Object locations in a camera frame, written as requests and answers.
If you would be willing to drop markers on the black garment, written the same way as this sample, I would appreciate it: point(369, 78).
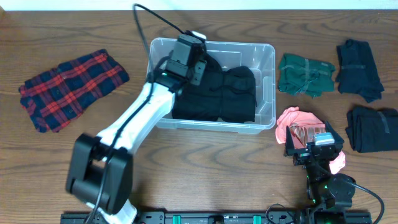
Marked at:
point(228, 95)
point(372, 130)

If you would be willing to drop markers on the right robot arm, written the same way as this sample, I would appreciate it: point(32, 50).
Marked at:
point(331, 194)

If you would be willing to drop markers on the navy garment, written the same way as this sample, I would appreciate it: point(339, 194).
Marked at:
point(358, 72)

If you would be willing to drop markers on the red navy plaid shirt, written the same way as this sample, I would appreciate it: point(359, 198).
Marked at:
point(57, 96)

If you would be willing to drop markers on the green garment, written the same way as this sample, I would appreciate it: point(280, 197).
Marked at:
point(299, 75)

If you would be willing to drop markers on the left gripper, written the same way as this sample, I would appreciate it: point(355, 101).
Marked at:
point(199, 72)

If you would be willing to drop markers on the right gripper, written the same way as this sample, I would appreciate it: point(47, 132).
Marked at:
point(302, 157)

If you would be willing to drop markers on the clear plastic storage bin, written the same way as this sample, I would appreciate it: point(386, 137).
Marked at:
point(260, 59)

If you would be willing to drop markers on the pink printed t-shirt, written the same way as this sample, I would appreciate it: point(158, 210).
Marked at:
point(302, 125)

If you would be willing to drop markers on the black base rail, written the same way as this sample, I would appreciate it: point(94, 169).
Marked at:
point(247, 218)

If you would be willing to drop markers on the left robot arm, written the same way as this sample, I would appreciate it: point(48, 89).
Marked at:
point(100, 172)

